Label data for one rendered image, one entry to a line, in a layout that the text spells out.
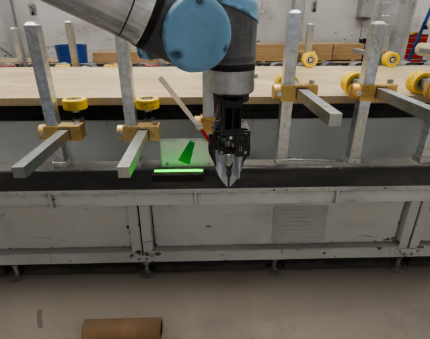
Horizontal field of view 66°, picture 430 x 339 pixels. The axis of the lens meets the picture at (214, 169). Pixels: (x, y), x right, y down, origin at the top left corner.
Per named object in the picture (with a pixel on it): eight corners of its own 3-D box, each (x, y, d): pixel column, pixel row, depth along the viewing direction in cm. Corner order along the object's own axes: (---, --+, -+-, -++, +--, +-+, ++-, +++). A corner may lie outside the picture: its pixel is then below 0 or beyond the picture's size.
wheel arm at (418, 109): (447, 125, 77) (451, 110, 76) (432, 125, 77) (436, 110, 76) (356, 85, 123) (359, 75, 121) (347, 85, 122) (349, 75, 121)
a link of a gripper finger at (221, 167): (215, 196, 70) (215, 156, 66) (214, 183, 76) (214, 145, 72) (229, 196, 70) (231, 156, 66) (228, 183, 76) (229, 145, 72)
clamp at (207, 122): (236, 132, 107) (236, 117, 105) (194, 132, 106) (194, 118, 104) (234, 127, 112) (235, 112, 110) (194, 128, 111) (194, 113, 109)
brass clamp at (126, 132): (159, 142, 107) (158, 126, 105) (117, 142, 106) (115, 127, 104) (161, 135, 112) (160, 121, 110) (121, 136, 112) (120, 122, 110)
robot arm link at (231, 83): (207, 65, 66) (254, 65, 67) (207, 89, 68) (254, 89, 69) (207, 72, 58) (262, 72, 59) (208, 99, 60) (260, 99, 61)
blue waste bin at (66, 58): (90, 87, 600) (83, 44, 570) (57, 87, 594) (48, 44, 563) (96, 81, 653) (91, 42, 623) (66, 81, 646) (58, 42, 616)
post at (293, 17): (286, 165, 113) (302, 9, 93) (276, 165, 113) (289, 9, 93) (284, 161, 116) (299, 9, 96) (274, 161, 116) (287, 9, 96)
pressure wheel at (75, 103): (95, 128, 118) (90, 97, 113) (75, 134, 113) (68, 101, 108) (83, 124, 123) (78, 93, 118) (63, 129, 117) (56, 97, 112)
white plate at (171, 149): (238, 166, 112) (239, 138, 107) (161, 167, 111) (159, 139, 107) (237, 165, 112) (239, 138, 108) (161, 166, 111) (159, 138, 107)
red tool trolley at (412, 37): (420, 70, 785) (430, 33, 751) (393, 71, 768) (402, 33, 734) (405, 67, 827) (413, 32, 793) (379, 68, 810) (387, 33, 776)
